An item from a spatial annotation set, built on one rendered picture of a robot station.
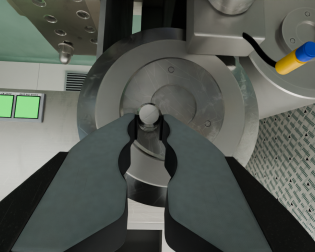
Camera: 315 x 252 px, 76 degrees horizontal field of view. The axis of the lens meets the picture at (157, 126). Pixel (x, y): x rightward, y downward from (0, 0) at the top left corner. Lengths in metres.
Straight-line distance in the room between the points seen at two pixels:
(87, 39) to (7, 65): 3.15
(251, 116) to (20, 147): 0.50
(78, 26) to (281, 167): 0.45
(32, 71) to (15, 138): 2.90
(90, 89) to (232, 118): 0.11
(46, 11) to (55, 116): 0.22
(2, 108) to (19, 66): 2.98
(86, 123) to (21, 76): 3.32
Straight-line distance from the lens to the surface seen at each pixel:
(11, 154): 0.57
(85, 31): 0.50
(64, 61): 0.56
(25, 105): 0.57
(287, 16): 0.23
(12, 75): 3.55
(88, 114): 0.17
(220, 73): 0.17
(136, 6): 0.62
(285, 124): 0.34
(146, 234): 0.60
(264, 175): 0.38
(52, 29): 0.52
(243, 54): 0.18
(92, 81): 0.17
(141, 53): 0.17
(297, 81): 0.21
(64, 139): 0.52
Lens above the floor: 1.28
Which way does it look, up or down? 8 degrees down
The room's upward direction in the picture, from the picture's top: 178 degrees counter-clockwise
